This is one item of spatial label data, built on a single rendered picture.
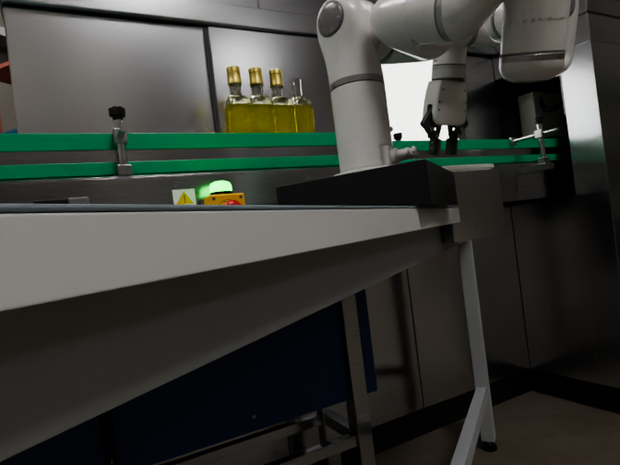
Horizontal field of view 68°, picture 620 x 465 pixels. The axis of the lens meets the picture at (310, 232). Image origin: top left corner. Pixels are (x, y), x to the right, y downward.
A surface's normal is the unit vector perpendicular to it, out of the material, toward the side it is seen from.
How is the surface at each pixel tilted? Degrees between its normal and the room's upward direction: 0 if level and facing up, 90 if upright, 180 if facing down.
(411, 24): 120
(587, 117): 90
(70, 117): 90
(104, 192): 90
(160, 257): 90
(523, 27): 102
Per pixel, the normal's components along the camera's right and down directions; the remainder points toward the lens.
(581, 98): -0.87, 0.11
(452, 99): 0.47, 0.21
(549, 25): 0.01, 0.32
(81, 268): 0.89, -0.11
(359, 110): -0.17, 0.00
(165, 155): 0.47, -0.06
